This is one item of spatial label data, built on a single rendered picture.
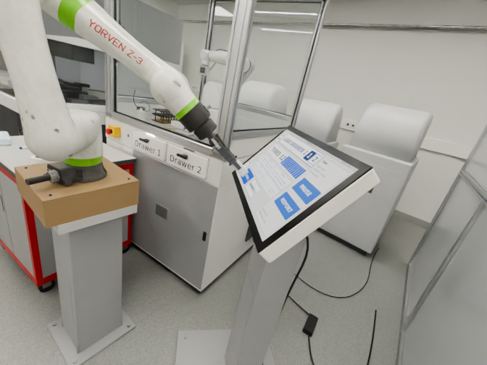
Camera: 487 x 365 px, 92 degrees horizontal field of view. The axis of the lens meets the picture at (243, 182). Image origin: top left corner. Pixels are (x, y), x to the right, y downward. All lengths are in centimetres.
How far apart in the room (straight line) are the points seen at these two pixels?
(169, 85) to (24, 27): 34
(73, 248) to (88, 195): 24
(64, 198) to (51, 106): 30
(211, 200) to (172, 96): 69
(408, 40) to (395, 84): 53
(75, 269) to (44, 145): 54
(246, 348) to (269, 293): 30
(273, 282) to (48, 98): 87
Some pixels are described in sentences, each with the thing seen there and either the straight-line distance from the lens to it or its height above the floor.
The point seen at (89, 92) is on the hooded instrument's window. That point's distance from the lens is 226.
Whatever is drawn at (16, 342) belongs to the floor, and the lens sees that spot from 171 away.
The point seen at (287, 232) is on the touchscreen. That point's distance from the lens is 54.
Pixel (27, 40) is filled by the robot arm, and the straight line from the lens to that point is 84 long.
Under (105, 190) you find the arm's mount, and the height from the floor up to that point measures 86.
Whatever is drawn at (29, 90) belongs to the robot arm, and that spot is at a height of 119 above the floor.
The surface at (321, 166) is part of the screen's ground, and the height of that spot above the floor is 115.
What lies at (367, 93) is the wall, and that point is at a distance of 415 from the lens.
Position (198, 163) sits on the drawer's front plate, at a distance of 127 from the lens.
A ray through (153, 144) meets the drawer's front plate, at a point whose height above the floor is 89.
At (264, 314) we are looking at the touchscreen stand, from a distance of 102.
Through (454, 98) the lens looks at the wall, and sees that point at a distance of 408.
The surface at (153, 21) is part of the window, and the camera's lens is 158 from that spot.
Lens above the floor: 129
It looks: 21 degrees down
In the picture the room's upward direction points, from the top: 12 degrees clockwise
